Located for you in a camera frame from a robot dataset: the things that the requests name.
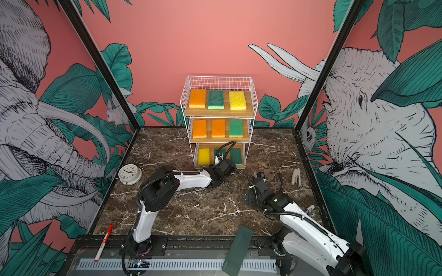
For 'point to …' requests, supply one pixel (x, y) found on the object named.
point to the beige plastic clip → (296, 179)
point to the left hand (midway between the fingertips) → (224, 163)
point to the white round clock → (129, 174)
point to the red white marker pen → (109, 229)
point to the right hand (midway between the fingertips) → (251, 192)
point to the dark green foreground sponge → (237, 253)
